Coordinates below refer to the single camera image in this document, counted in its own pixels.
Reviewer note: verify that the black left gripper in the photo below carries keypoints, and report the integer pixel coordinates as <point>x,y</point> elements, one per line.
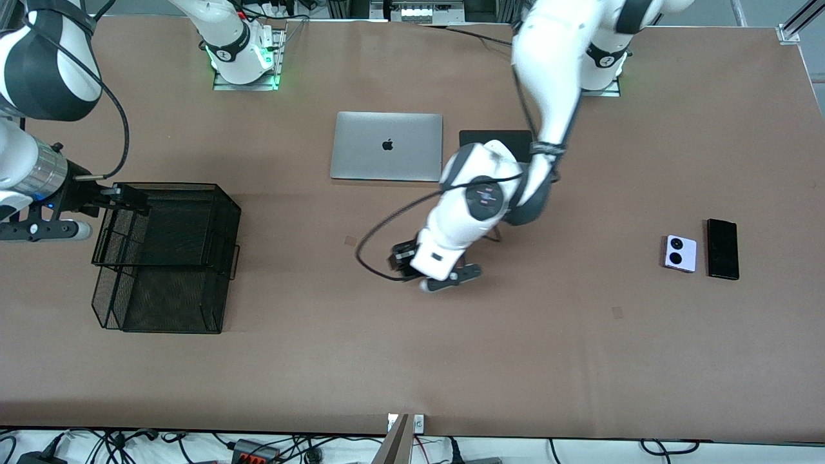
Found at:
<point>404,257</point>

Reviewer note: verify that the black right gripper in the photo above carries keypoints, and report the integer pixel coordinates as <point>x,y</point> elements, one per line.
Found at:
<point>82,194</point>

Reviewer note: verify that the lavender flip phone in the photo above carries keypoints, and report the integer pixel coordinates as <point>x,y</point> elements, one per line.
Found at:
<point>680,254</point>

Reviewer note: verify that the black slab smartphone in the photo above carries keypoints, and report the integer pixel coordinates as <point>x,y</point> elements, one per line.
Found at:
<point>722,249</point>

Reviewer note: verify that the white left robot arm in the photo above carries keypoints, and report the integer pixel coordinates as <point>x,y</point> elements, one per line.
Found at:
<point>548,64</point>

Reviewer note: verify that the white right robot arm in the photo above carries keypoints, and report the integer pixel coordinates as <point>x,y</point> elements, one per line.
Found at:
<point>38,71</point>

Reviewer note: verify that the silver laptop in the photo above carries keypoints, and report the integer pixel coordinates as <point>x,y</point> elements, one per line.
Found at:
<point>387,145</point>

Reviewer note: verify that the black mesh two-tier tray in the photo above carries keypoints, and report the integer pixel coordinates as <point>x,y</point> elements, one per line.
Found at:
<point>193,309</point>

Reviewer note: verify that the black mouse pad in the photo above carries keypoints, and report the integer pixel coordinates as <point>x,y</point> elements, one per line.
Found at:
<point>490,135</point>

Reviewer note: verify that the black plug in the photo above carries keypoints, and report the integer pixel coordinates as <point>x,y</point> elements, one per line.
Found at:
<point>456,454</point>

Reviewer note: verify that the black orange power strip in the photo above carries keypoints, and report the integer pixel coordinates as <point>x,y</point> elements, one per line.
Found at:
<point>254,454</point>

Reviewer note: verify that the white socket strip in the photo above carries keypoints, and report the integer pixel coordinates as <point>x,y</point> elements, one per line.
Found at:
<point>425,13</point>

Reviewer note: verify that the black power adapter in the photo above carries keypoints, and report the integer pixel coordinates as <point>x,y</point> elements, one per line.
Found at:
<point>38,459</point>

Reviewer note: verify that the small aluminium bracket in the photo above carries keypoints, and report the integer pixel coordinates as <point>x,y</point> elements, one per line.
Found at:
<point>419,423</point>

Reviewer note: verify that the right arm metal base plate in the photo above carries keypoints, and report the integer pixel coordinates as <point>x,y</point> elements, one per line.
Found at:
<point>222,84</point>

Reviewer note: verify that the grey metal post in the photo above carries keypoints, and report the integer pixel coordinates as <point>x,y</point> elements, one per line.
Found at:
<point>396,448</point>

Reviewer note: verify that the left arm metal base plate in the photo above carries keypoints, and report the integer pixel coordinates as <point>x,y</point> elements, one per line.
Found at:
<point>612,90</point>

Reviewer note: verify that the aluminium frame profile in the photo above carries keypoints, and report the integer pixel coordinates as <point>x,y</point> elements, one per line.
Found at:
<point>796,26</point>

